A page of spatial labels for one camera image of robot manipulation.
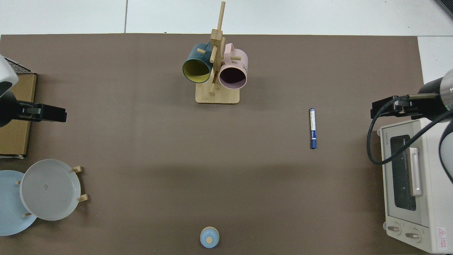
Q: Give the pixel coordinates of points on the wooden cup stand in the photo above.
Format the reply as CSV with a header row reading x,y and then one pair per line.
x,y
217,97

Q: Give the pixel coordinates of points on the blue and white marker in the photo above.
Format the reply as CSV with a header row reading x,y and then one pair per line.
x,y
313,124

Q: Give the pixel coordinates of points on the light blue plate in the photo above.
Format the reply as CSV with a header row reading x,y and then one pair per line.
x,y
10,212

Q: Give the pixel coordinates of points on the grey plate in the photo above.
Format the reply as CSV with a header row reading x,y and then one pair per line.
x,y
49,191

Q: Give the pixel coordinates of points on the dark ribbed object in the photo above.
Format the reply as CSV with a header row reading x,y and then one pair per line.
x,y
446,6

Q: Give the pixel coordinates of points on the pale toaster oven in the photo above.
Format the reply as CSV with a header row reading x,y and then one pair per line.
x,y
431,198

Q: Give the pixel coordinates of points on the teal cup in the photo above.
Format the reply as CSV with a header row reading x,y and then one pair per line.
x,y
194,53

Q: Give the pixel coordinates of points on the wooden plate rack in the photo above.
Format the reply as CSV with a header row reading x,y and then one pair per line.
x,y
77,169

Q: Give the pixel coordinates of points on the brown table cloth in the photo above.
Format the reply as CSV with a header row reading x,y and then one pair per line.
x,y
177,159

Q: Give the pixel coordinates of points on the pink cup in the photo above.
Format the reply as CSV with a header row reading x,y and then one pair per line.
x,y
238,56

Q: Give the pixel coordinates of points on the small blue round thing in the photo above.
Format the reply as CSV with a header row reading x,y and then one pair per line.
x,y
208,233

